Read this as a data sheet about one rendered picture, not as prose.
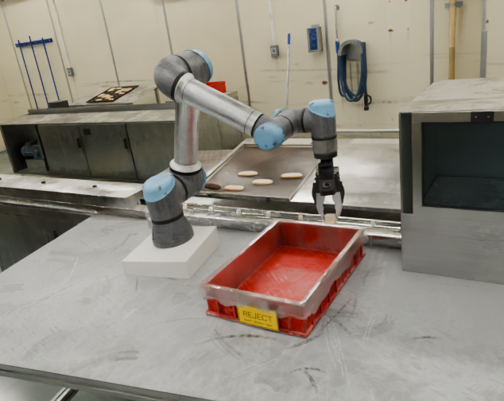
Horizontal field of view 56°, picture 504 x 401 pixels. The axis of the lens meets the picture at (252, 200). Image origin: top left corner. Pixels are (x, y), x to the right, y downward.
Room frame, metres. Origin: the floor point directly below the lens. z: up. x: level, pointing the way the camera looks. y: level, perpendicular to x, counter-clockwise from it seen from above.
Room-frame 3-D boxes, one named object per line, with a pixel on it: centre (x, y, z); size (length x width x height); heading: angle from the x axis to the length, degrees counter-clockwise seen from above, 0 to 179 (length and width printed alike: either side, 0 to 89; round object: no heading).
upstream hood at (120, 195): (2.46, 1.04, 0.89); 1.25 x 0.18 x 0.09; 57
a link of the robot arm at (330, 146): (1.39, -0.24, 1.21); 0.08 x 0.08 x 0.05
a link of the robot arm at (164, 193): (1.59, 0.31, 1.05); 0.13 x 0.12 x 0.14; 148
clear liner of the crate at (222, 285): (1.27, -0.08, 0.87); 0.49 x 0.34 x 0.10; 147
